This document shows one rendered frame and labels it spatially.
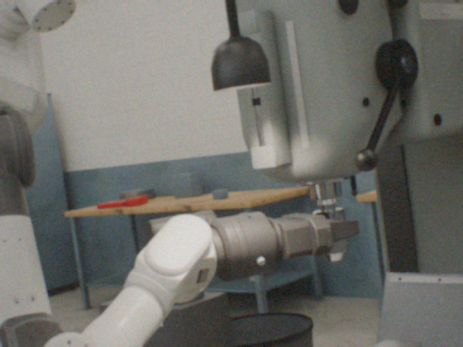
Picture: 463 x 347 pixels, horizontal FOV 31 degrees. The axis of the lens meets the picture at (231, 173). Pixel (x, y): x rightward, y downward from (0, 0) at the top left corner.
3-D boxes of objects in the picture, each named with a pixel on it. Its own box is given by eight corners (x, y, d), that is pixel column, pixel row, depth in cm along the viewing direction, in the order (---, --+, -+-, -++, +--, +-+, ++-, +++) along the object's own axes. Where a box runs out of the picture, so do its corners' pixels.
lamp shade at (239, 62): (205, 91, 100) (198, 40, 100) (222, 92, 107) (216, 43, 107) (264, 82, 98) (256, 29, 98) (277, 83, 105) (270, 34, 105)
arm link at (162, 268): (221, 226, 112) (168, 292, 103) (211, 268, 118) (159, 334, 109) (180, 204, 113) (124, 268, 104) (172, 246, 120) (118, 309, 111)
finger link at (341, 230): (358, 237, 122) (320, 244, 120) (355, 216, 122) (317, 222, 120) (364, 238, 121) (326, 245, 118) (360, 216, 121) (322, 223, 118)
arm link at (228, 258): (255, 250, 112) (174, 266, 107) (241, 298, 119) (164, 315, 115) (225, 189, 119) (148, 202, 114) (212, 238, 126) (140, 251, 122)
